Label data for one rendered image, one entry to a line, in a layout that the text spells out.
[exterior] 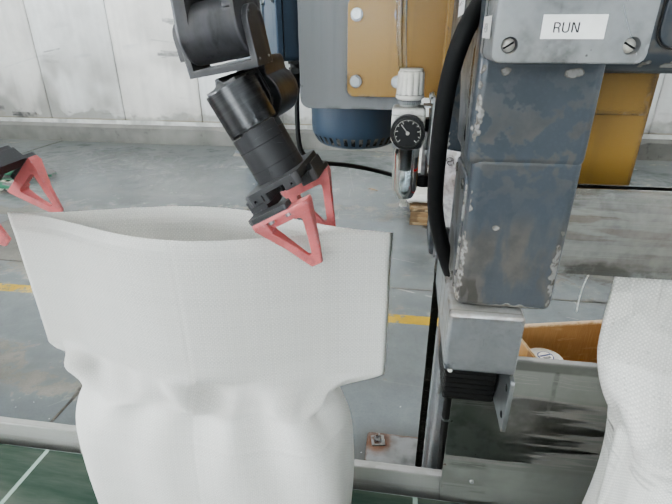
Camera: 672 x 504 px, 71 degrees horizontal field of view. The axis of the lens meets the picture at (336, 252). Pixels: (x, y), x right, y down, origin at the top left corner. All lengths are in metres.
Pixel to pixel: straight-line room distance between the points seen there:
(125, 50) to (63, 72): 0.89
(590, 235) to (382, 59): 0.36
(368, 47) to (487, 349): 0.46
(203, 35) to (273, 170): 0.14
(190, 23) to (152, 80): 5.77
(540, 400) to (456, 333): 0.60
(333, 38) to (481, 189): 0.43
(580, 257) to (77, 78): 6.52
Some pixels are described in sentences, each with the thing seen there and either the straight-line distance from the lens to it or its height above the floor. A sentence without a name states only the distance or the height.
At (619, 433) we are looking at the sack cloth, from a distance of 0.73.
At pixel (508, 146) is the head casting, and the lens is 0.33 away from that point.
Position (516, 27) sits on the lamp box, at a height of 1.26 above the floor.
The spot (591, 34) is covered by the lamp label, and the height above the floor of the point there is 1.25.
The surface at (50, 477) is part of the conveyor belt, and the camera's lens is 1.29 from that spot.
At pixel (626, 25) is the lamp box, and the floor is 1.26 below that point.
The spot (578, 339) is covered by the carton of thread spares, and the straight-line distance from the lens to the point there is 2.09.
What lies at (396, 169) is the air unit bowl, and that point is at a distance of 0.55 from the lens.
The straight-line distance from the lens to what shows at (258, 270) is 0.54.
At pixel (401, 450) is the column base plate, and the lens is 1.67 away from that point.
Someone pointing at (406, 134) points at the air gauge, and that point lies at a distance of 0.52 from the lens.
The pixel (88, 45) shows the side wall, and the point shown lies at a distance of 6.64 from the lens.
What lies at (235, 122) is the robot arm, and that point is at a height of 1.17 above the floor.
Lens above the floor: 1.25
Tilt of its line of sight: 25 degrees down
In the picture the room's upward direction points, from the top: straight up
